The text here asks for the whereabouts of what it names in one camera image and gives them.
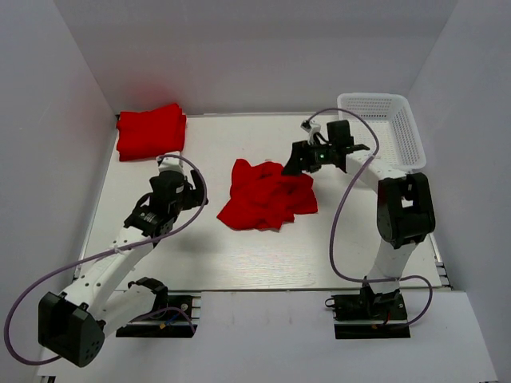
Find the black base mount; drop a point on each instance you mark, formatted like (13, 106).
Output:
(353, 321)
(178, 317)

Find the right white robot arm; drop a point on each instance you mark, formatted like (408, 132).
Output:
(404, 213)

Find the folded red t shirt stack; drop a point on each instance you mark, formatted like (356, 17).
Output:
(147, 134)

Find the white plastic basket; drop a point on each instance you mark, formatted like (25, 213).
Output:
(387, 118)

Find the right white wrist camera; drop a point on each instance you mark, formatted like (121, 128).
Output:
(311, 128)

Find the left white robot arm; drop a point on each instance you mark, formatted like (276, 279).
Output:
(75, 323)

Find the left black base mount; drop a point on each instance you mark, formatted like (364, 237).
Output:
(178, 317)

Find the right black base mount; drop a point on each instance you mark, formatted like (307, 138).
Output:
(353, 321)

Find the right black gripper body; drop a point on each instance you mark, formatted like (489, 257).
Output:
(319, 155)

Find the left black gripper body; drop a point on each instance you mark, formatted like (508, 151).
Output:
(180, 204)

